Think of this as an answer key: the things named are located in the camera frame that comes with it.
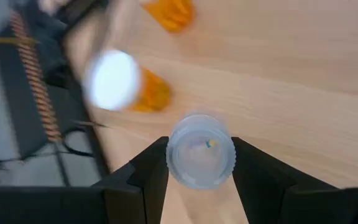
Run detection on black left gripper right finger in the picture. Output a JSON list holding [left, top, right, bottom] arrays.
[[231, 136, 347, 224]]

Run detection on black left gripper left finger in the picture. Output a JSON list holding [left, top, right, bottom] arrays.
[[91, 136, 170, 224]]

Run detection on clear plastic medicine bottle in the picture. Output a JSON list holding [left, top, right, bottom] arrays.
[[165, 113, 237, 191]]

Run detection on large orange bottle white cap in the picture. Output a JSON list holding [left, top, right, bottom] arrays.
[[140, 0, 198, 34], [81, 49, 173, 113]]

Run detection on wooden shelf with black ends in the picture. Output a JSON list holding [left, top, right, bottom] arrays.
[[56, 0, 358, 224]]

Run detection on black hazard-striped floor mat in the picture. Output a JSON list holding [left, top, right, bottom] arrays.
[[0, 9, 86, 159]]

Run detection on black computer tower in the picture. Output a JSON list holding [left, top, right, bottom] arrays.
[[26, 0, 86, 91]]

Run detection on black coiled floor cable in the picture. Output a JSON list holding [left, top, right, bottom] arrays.
[[51, 121, 108, 187]]

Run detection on yellow floor cable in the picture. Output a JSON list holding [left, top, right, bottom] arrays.
[[0, 36, 40, 44]]

